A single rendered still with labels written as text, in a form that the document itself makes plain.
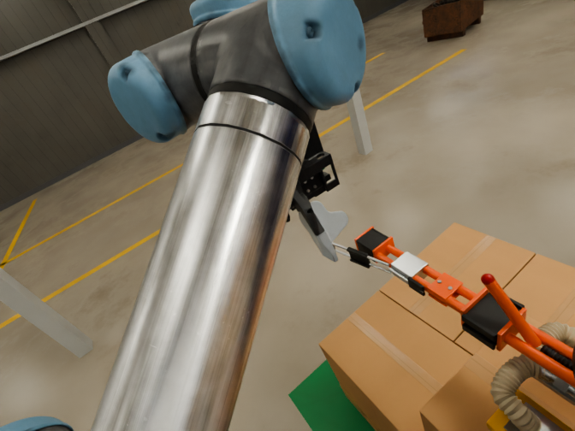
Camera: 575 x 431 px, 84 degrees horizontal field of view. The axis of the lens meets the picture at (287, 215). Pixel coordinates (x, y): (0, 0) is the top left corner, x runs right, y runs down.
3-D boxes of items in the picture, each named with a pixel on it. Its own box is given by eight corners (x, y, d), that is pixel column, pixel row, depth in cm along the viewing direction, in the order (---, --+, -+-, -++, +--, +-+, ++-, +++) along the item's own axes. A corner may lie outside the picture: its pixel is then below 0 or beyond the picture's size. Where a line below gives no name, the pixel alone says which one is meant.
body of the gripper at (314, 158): (342, 188, 47) (318, 111, 40) (294, 220, 45) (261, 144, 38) (314, 174, 53) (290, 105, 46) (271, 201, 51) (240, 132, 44)
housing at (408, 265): (430, 274, 83) (429, 262, 80) (412, 289, 81) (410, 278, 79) (409, 261, 88) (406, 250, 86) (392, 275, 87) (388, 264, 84)
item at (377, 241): (395, 249, 93) (393, 236, 90) (376, 263, 91) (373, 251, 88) (375, 237, 100) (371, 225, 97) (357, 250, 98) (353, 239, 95)
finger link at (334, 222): (369, 242, 45) (333, 187, 45) (335, 266, 43) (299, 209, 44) (359, 243, 48) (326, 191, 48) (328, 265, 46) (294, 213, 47)
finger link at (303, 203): (328, 229, 42) (292, 174, 43) (319, 235, 42) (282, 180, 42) (318, 233, 47) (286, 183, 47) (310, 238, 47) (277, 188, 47)
